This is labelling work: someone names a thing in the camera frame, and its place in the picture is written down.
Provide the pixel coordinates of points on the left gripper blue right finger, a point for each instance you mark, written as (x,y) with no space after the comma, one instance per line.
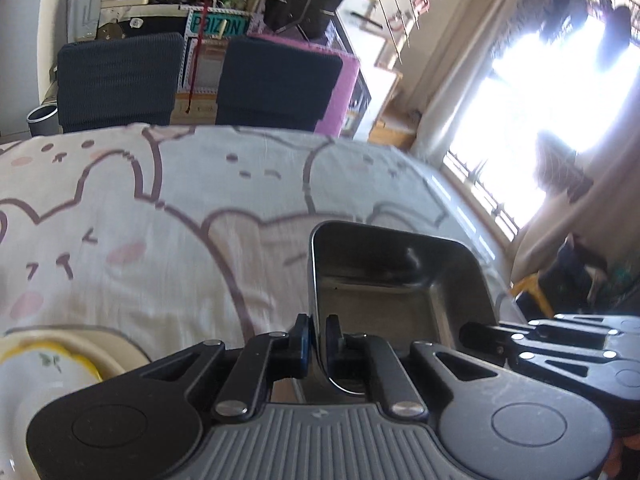
(370,362)

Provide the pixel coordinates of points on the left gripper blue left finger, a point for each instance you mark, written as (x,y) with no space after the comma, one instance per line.
(265,359)

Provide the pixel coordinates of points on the large steel rectangular tray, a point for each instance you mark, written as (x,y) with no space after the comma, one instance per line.
(398,285)

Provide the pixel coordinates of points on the yellow rimmed ceramic bowl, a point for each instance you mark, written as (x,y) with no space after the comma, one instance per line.
(41,365)

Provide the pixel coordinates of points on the cartoon patterned tablecloth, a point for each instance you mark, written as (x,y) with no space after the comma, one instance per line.
(189,242)

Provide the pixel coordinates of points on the right dark blue chair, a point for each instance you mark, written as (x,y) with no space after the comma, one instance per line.
(266,84)

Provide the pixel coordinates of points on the dark blue chair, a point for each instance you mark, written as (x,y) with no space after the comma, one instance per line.
(108,83)
(266,84)

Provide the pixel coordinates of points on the left dark blue chair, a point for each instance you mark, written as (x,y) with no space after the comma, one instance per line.
(108,83)

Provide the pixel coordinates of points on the beige window curtain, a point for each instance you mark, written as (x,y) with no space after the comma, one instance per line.
(447,59)

